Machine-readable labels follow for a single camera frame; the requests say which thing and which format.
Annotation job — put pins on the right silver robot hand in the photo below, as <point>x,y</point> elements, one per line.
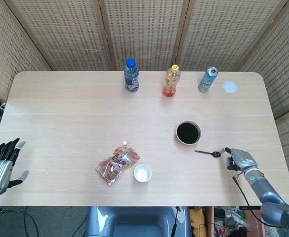
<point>243,159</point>

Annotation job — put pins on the black plastic spoon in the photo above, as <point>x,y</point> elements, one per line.
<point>216,154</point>

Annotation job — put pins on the bowl of black liquid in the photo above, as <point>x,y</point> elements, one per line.
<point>188,133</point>

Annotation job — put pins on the pile of assorted objects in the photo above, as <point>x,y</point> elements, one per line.
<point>230,219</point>

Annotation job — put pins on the brown wooden table leg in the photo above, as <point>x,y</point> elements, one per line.
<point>210,222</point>

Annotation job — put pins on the white round lid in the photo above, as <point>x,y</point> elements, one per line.
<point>230,86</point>

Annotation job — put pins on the yellow plush toy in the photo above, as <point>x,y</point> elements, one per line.
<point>198,222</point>

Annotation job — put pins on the light blue drink can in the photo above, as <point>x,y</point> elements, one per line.
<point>207,81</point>

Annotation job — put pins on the white paper cup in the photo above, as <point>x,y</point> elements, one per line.
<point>142,174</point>

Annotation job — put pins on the yellow-capped orange drink bottle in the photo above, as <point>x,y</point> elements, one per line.
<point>170,82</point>

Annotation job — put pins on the brown spouted drink pouch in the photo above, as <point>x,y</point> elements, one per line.
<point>115,164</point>

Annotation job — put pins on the grey robot torso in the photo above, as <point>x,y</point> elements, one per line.
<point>134,222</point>

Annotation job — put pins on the blue-capped drink bottle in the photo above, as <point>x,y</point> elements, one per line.
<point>131,79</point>

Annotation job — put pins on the rattan folding screen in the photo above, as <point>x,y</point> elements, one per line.
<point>67,34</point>

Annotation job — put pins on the white perforated bracket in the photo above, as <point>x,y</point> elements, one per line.
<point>180,214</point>

